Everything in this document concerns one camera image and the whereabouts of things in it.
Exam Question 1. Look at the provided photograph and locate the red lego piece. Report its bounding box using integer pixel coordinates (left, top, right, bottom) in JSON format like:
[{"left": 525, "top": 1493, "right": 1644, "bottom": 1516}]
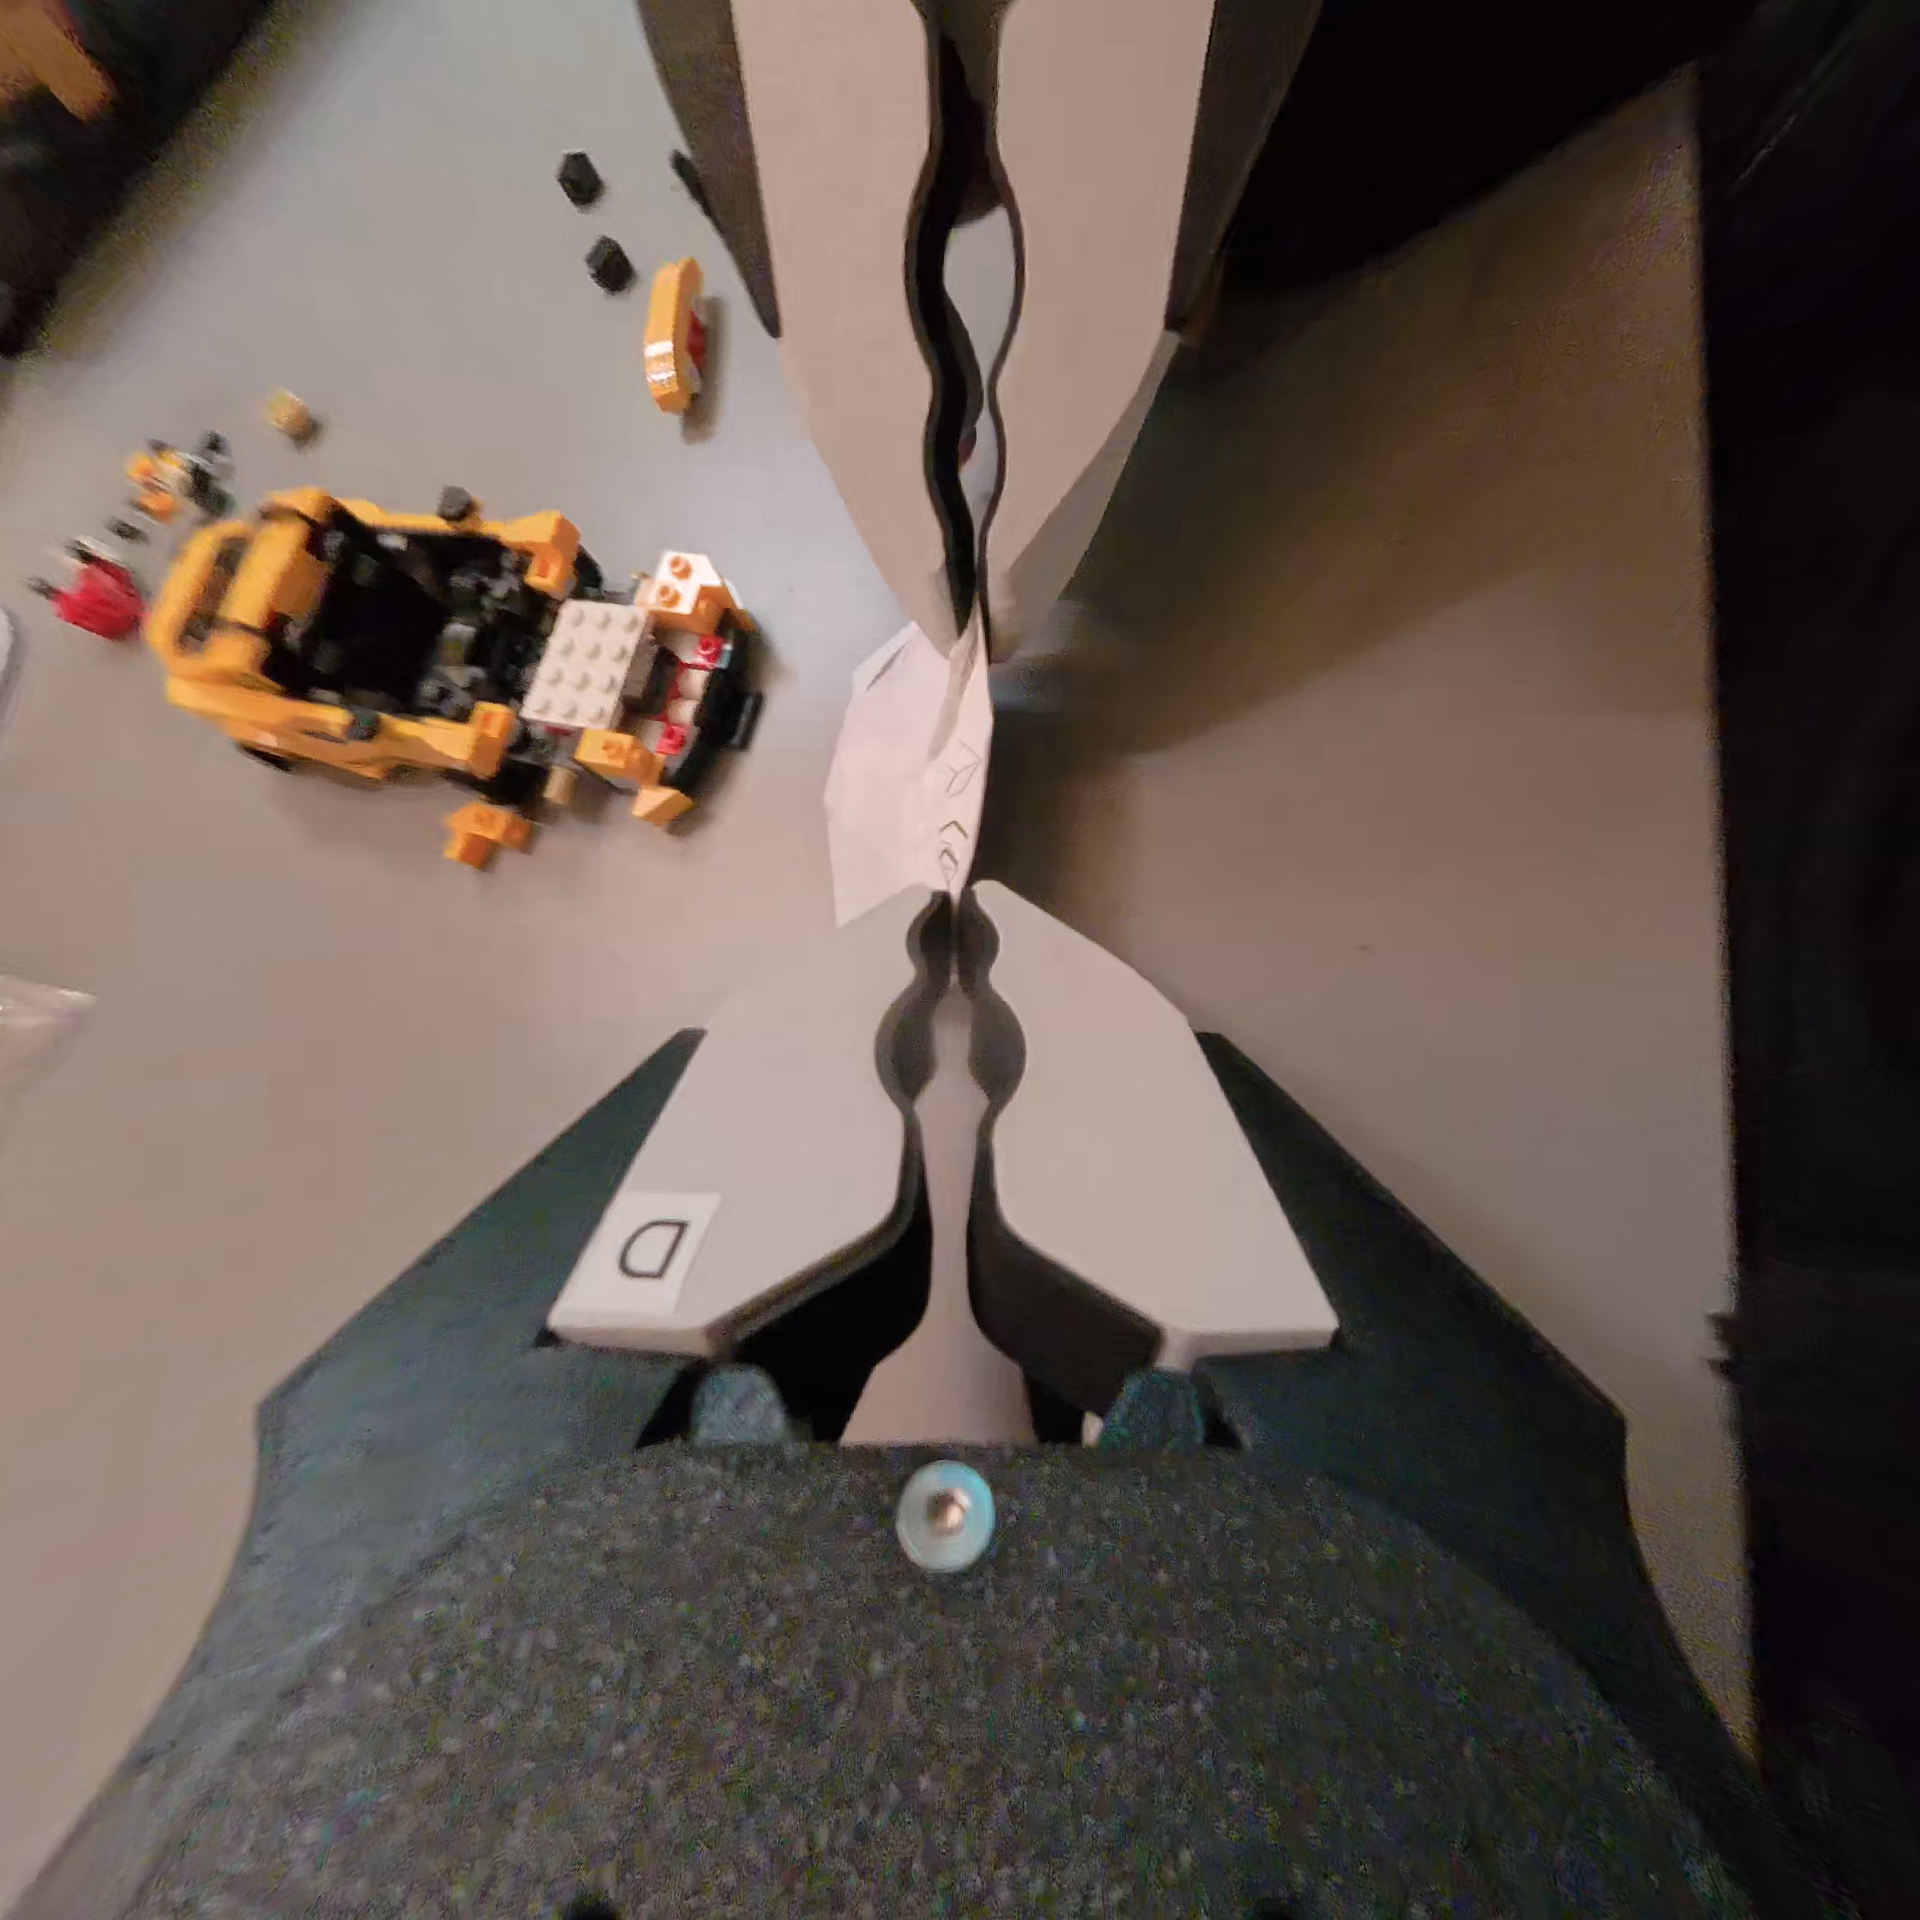
[{"left": 28, "top": 543, "right": 146, "bottom": 644}]

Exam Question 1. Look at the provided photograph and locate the person's dark knit sweater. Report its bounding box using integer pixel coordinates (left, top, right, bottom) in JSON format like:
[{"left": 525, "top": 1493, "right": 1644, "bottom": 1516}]
[{"left": 1200, "top": 0, "right": 1920, "bottom": 1920}]

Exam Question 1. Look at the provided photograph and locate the orange and white lego piece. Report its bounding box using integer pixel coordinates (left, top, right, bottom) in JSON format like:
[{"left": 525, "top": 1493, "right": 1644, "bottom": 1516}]
[{"left": 643, "top": 256, "right": 714, "bottom": 415}]

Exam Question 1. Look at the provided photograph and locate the yellow lego car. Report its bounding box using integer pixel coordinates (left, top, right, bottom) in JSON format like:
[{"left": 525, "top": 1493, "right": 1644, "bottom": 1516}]
[{"left": 144, "top": 484, "right": 769, "bottom": 828}]

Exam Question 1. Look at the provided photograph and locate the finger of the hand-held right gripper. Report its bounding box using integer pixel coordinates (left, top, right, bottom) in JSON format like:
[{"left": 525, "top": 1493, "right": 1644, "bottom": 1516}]
[
  {"left": 729, "top": 0, "right": 992, "bottom": 649},
  {"left": 938, "top": 0, "right": 1223, "bottom": 665}
]

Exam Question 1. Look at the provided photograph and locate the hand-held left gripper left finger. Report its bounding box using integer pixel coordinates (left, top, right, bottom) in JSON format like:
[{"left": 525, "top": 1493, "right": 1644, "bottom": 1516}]
[{"left": 549, "top": 888, "right": 958, "bottom": 1352}]

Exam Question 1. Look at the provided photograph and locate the white printed paper bag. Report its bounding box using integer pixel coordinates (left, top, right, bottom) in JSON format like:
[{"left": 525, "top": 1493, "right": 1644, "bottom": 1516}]
[{"left": 830, "top": 615, "right": 999, "bottom": 924}]

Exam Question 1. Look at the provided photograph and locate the cluster of tiny lego pieces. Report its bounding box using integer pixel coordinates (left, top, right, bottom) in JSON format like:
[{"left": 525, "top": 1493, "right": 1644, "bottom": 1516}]
[{"left": 103, "top": 430, "right": 239, "bottom": 549}]

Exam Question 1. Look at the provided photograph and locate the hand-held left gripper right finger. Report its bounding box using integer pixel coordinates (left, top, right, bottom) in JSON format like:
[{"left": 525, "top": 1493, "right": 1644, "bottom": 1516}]
[{"left": 960, "top": 877, "right": 1342, "bottom": 1374}]

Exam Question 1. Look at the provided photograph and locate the clear plastic bag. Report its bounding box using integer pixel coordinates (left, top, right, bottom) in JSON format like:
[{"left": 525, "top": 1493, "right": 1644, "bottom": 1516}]
[{"left": 0, "top": 972, "right": 94, "bottom": 1118}]

